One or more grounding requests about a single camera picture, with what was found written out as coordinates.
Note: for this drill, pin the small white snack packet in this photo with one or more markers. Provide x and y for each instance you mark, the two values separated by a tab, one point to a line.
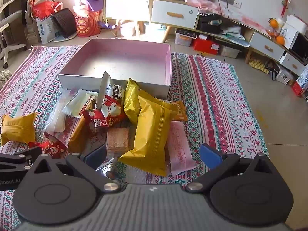
107	167

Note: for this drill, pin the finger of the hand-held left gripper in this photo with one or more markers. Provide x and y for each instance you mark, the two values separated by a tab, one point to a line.
24	160

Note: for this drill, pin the orange fruit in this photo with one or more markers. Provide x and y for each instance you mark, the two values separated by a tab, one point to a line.
273	22
280	40

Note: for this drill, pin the grey knitted cushion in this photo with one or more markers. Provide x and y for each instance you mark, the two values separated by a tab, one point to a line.
4	78

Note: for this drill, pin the white drawer low cabinet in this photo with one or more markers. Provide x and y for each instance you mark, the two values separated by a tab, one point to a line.
173	13

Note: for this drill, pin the white orange biscuit packet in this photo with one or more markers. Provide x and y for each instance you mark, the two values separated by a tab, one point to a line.
179	110

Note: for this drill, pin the white wall socket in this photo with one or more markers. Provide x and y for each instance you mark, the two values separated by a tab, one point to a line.
238	4

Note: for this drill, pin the red plastic bag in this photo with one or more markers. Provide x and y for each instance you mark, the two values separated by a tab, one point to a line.
45	8

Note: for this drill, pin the clear plastic bin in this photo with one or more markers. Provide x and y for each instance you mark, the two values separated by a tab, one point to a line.
232	51

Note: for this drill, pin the clear storage bin black lid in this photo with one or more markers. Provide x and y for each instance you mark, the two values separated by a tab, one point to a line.
185	37

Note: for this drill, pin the white printed box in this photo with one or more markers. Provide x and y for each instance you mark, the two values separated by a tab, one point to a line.
284	77

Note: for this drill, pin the cream white snack packet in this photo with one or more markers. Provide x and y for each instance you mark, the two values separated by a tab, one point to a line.
77	105

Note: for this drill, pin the pink cloth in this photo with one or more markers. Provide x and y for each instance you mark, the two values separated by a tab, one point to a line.
216	7

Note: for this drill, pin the black box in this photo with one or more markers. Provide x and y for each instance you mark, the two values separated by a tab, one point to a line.
210	25

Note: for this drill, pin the white shopping bag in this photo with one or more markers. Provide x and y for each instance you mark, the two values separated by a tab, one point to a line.
47	31

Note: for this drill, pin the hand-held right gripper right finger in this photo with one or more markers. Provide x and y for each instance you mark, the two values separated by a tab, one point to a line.
210	155

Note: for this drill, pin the yellow chips packet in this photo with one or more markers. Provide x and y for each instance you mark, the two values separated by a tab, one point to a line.
131	98

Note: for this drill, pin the clear plastic bag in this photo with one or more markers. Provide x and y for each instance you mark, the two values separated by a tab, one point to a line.
56	118

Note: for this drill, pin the small red snack packet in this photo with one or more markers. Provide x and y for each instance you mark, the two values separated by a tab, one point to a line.
51	148

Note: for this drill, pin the white foam box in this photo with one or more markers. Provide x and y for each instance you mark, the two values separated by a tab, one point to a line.
294	22

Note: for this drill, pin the yellow striped snack packet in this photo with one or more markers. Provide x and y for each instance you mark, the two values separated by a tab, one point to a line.
149	134
16	127

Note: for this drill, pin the white office chair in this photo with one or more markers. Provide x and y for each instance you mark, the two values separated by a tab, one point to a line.
9	19

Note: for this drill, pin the purple plastic object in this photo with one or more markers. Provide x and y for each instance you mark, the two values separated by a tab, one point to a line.
108	25

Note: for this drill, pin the red box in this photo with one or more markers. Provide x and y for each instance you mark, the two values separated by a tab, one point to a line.
205	47

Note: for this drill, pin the red paper bag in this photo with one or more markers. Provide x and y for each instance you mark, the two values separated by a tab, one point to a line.
86	22

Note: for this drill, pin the clear wafer block packet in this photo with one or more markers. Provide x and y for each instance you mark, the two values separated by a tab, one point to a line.
118	139

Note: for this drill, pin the pink cardboard box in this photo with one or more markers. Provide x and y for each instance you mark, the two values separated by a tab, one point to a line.
120	62

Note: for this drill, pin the wooden shelf cabinet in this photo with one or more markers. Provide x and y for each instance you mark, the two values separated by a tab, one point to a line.
127	7

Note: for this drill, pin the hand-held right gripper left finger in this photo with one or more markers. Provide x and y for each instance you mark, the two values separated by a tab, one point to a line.
96	155

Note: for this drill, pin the black mesh basket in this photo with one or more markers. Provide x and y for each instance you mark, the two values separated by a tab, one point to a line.
63	22

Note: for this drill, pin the grey nut snack packet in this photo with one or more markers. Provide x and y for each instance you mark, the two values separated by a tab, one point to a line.
115	95

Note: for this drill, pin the patterned woven mat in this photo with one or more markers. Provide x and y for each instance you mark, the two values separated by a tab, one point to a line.
204	89

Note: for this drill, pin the brown snack bar packet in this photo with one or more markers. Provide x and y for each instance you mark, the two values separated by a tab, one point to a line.
78	134

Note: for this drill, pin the pink snack packet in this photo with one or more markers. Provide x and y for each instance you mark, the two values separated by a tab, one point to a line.
179	149

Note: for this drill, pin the red white snack packet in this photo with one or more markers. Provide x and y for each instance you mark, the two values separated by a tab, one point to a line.
105	115

